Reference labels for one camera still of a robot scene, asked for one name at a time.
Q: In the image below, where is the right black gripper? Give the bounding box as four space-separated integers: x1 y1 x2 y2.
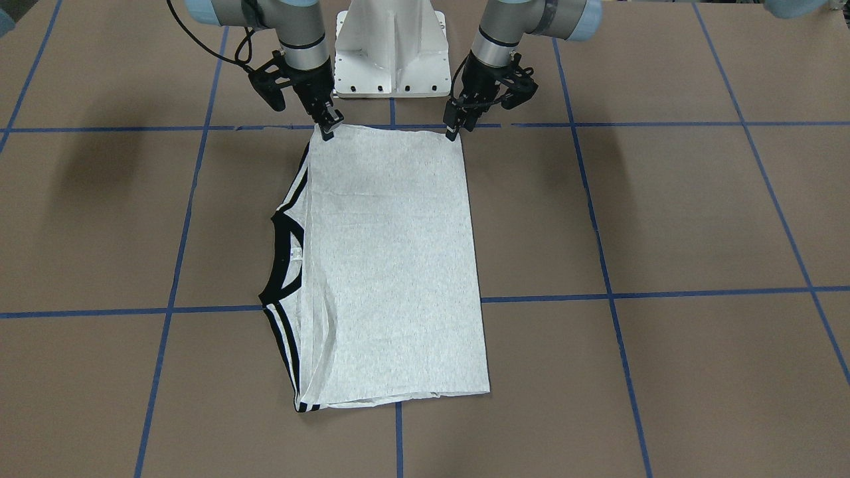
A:
286 56 344 141

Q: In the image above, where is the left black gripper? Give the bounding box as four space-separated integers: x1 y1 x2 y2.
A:
444 52 515 141

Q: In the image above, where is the grey cartoon print t-shirt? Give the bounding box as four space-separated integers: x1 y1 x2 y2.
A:
259 124 491 414

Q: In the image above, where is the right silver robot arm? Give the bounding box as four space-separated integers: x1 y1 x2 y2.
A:
184 1 344 141

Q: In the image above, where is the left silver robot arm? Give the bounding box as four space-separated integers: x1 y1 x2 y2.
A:
443 1 603 141

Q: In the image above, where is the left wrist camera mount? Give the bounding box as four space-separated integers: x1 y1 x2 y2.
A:
494 63 539 110

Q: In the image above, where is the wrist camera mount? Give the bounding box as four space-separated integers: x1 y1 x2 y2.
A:
494 63 539 110
247 50 294 112

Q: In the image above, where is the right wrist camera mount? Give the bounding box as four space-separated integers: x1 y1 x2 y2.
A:
247 50 294 112

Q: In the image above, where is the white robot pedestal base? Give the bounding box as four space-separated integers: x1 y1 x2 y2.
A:
334 1 452 99

